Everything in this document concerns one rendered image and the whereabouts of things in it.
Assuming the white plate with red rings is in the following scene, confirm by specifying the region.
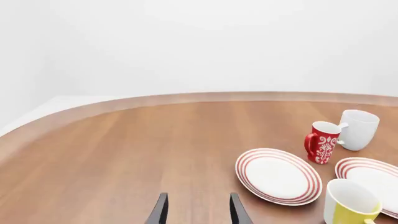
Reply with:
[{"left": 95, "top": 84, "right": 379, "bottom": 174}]
[
  {"left": 335, "top": 157, "right": 398, "bottom": 220},
  {"left": 234, "top": 147, "right": 323, "bottom": 207}
]

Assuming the red and white patterned mug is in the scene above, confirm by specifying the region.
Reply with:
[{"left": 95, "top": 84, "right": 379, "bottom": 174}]
[{"left": 303, "top": 121, "right": 342, "bottom": 165}]

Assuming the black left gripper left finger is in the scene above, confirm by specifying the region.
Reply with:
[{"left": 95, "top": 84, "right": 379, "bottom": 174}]
[{"left": 144, "top": 192, "right": 169, "bottom": 224}]

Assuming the plain white mug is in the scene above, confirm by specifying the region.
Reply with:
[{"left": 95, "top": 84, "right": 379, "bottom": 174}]
[{"left": 336, "top": 109, "right": 381, "bottom": 151}]

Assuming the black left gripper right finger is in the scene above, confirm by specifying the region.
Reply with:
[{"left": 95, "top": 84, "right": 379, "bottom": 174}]
[{"left": 229, "top": 192, "right": 253, "bottom": 224}]

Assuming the yellow and white mug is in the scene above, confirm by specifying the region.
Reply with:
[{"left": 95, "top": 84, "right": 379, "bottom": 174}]
[{"left": 323, "top": 178, "right": 383, "bottom": 224}]

